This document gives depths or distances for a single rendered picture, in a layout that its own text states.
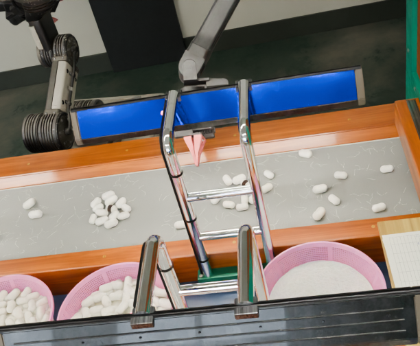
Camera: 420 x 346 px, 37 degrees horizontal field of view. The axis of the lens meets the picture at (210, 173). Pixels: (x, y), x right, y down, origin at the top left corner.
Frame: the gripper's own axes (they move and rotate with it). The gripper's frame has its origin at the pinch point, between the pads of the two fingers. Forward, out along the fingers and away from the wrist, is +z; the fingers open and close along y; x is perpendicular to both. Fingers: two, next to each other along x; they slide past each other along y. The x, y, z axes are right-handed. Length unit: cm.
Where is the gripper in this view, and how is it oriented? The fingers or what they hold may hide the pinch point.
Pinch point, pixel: (196, 163)
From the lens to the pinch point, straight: 158.8
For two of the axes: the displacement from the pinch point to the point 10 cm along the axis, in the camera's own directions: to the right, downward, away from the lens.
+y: 9.8, -1.1, -1.6
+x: 1.7, 1.4, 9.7
